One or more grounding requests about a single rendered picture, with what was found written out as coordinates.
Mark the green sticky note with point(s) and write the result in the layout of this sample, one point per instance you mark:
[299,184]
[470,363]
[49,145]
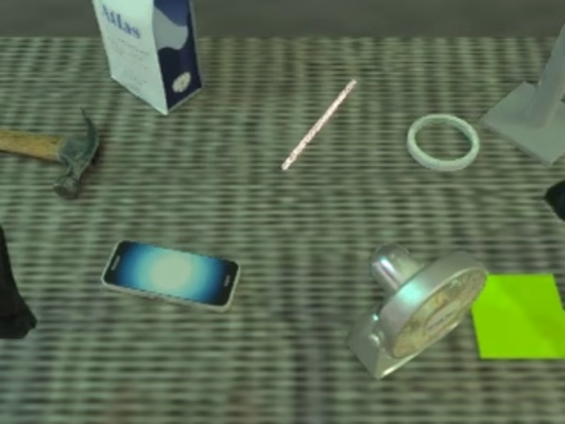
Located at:
[518,318]

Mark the smartphone with blue screen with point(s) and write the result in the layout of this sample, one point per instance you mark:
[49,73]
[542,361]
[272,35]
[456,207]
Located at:
[170,276]

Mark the thin pinkish speckled rod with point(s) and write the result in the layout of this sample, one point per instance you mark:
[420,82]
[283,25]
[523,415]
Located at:
[318,124]

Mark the white blue Atlas milk carton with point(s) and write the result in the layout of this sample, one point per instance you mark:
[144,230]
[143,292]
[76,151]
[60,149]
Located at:
[132,57]

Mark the white stand with base plate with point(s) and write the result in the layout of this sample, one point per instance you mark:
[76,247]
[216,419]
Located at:
[527,112]

